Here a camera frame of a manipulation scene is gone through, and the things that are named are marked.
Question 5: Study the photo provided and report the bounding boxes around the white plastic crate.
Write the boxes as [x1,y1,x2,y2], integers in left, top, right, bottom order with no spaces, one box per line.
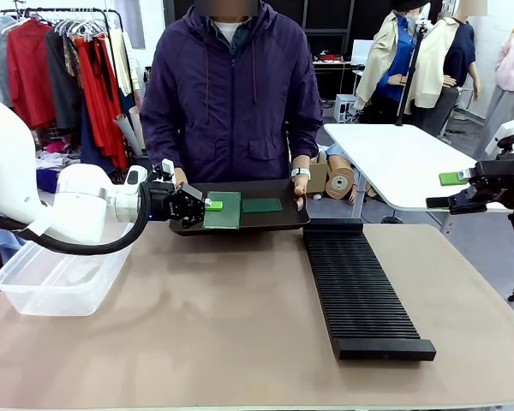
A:
[334,93,362,124]

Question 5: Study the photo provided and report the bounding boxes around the cardboard spool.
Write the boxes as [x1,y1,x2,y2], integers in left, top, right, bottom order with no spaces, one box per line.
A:
[325,164,357,201]

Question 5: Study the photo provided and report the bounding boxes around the large green PCB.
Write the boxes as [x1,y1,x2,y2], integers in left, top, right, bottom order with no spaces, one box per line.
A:
[201,191,243,230]

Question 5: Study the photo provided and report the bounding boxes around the pile of loose clothes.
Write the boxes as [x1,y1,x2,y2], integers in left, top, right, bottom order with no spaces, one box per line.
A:
[34,126,85,193]

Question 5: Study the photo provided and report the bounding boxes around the dark grey hanging garment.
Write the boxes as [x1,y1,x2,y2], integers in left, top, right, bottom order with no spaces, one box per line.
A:
[45,27,86,136]

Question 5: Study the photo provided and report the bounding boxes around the black desk with red items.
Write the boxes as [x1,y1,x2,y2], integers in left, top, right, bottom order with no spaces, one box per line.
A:
[311,50,357,104]

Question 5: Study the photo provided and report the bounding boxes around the rolled paper tubes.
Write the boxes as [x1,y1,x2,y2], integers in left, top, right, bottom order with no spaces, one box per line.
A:
[112,105,149,158]

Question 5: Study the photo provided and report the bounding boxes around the mannequin with navy shirt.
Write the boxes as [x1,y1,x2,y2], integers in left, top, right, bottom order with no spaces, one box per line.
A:
[414,0,483,119]

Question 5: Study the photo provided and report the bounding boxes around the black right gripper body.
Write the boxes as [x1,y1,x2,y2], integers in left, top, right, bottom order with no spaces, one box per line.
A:
[470,147,514,211]

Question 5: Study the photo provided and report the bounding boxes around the long red hanging garment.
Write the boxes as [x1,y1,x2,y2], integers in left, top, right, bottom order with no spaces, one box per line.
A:
[74,36,129,171]

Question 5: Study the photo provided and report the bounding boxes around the person's right forearm purple sleeve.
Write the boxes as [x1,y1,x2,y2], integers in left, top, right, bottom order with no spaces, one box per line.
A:
[139,98,185,172]

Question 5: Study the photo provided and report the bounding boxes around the cream hanging garment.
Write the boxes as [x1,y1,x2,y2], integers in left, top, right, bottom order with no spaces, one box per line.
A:
[108,28,141,98]

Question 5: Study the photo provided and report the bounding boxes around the black plastic tray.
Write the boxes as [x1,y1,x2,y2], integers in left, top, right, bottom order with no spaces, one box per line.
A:
[167,178,312,236]

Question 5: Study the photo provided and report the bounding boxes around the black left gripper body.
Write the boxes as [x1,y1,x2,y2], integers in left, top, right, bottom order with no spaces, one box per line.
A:
[146,181,180,223]

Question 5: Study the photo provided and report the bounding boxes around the person in purple jacket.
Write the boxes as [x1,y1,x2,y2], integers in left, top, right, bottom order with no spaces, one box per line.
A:
[139,0,325,186]

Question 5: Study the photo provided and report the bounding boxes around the white side table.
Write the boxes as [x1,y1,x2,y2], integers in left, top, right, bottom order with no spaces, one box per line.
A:
[322,122,514,223]

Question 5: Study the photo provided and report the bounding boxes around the black clothes rack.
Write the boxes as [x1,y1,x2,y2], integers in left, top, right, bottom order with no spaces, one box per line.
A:
[0,6,139,93]

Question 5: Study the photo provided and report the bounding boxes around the red hanging dress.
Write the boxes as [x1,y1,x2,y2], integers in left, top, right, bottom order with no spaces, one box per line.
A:
[6,19,57,131]

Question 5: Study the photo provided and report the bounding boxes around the mannequin with blue shirt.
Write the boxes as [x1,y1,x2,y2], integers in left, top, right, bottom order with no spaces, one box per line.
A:
[353,0,424,126]

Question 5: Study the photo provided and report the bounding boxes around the white slanted panel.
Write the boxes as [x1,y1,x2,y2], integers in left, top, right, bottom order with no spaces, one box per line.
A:
[484,120,514,157]

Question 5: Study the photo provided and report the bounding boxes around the small green PCB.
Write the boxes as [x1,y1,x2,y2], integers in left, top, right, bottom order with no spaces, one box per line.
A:
[241,198,284,214]

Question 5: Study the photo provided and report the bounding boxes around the black slotted PCB rack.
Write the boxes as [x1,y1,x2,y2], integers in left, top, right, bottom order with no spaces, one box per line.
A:
[302,218,438,361]

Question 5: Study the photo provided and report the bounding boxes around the blue hanging garment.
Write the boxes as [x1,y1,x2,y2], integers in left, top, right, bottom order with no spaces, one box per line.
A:
[79,97,117,176]

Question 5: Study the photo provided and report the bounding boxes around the brown cardboard box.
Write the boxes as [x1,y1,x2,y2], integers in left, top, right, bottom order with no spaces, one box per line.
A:
[305,152,330,197]

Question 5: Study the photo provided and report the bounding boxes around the person's left hand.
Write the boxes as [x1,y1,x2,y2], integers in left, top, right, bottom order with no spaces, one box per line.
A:
[291,176,312,211]

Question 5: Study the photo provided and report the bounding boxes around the black camera pole stand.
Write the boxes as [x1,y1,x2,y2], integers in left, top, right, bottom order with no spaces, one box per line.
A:
[394,20,430,128]

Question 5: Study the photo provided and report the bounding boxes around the clear plastic storage box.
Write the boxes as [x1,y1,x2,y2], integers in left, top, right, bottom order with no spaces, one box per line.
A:
[0,222,134,318]

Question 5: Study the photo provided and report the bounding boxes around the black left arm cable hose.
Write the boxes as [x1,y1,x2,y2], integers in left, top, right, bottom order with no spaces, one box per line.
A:
[0,182,152,258]

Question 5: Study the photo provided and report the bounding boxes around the person's left forearm purple sleeve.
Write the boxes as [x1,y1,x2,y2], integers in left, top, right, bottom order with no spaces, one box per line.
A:
[287,98,325,171]

